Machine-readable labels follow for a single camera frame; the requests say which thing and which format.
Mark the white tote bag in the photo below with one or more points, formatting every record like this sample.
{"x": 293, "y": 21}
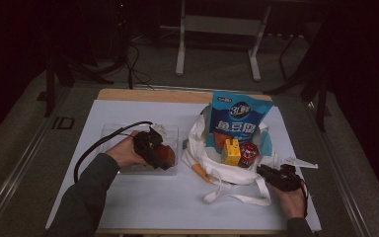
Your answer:
{"x": 230, "y": 174}

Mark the yellow juice carton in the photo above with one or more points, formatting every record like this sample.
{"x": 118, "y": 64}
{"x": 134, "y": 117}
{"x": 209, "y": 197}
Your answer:
{"x": 232, "y": 153}

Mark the clear plastic container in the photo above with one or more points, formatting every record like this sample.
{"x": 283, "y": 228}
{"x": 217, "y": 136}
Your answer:
{"x": 112, "y": 131}

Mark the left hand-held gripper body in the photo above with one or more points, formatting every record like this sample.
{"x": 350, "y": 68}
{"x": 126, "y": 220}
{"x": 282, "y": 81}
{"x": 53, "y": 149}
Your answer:
{"x": 146, "y": 146}

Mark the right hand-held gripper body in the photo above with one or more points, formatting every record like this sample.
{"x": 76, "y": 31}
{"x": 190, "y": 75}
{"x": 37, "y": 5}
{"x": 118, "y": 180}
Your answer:
{"x": 288, "y": 179}

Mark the blue snack bag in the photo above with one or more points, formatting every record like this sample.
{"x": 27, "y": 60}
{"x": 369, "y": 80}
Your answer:
{"x": 238, "y": 115}

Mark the person's right hand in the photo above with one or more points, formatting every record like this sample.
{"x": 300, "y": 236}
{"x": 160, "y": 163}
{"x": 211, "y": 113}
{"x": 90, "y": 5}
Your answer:
{"x": 291, "y": 202}

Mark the person's left hand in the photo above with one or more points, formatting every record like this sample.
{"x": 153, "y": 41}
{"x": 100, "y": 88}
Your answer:
{"x": 125, "y": 153}

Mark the aluminium floor rail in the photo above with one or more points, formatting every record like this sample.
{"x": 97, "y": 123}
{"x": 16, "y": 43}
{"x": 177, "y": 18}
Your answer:
{"x": 342, "y": 164}
{"x": 16, "y": 174}

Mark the black metal stand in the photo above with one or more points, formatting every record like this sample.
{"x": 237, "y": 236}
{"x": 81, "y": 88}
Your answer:
{"x": 59, "y": 75}
{"x": 319, "y": 82}

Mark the red-lidded candy can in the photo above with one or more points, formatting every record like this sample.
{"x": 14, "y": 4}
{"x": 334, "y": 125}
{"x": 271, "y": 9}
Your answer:
{"x": 248, "y": 154}

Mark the white metal stand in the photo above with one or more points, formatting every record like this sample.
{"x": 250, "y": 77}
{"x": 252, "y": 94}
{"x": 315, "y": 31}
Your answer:
{"x": 222, "y": 26}

